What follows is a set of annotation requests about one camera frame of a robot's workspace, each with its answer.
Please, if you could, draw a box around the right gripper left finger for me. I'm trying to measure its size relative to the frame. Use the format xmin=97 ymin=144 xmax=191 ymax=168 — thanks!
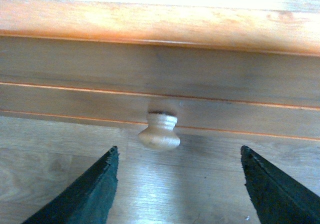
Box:
xmin=24 ymin=146 xmax=119 ymax=224

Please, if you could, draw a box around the round wooden drawer knob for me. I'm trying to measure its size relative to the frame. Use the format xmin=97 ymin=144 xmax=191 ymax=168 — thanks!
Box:
xmin=138 ymin=112 xmax=181 ymax=151

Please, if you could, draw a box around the wooden drawer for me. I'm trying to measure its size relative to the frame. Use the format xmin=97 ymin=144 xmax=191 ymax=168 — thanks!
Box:
xmin=0 ymin=82 xmax=320 ymax=141

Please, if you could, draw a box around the wooden dresser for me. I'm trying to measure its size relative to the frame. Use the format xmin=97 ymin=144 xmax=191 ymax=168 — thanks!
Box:
xmin=0 ymin=0 xmax=320 ymax=115

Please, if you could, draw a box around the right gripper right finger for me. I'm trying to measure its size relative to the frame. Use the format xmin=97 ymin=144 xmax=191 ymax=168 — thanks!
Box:
xmin=240 ymin=146 xmax=320 ymax=224

